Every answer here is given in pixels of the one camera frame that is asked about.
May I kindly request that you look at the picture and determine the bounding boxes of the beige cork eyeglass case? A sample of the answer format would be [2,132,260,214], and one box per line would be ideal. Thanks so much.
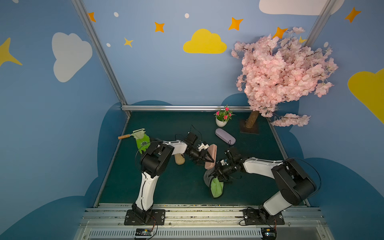
[175,154,186,165]

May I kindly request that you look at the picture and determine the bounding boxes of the pink eyeglass case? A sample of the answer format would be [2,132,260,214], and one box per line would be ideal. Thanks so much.
[205,144,217,170]

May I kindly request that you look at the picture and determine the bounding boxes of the grey green microfibre cloth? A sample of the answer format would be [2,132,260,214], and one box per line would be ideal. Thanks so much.
[204,169,234,199]

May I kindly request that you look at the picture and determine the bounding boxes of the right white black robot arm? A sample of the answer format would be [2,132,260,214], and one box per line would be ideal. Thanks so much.
[204,147,318,221]

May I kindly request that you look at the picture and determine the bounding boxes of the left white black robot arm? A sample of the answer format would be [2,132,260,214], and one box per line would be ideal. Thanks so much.
[132,133,217,223]

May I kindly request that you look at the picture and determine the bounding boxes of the purple eyeglass case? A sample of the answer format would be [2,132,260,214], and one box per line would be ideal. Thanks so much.
[215,128,236,146]

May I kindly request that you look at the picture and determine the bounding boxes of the small potted pink flowers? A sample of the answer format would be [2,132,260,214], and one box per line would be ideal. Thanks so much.
[214,106,234,128]

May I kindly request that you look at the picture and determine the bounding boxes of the green black work glove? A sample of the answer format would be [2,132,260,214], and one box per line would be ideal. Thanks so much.
[135,134,151,154]

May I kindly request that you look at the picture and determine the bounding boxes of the right green circuit board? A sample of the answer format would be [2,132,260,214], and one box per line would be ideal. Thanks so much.
[261,228,277,240]

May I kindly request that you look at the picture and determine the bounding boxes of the pink cherry blossom tree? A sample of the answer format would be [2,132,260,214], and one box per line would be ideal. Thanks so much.
[231,27,338,130]

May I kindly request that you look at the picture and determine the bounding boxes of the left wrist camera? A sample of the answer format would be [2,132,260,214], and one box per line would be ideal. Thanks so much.
[198,143,209,152]

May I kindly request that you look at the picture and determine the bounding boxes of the wooden handled garden trowel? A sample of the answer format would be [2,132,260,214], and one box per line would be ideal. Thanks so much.
[118,129,146,140]

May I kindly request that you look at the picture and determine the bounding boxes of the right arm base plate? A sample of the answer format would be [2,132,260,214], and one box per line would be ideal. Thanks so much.
[242,207,285,226]

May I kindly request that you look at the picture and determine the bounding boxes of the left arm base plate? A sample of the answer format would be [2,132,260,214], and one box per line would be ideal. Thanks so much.
[124,209,166,226]

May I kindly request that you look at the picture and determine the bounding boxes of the aluminium front rail frame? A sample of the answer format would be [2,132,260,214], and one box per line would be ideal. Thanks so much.
[75,204,333,240]

